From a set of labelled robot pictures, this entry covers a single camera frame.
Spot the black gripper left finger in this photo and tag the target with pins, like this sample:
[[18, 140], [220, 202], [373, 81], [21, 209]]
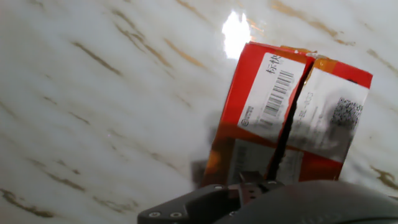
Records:
[[199, 205]]

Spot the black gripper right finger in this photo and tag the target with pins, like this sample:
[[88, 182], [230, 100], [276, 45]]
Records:
[[253, 191]]

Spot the red cardboard box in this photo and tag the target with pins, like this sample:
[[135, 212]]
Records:
[[267, 124]]

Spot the marble pattern board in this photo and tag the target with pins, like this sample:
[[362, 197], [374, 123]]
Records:
[[109, 109]]

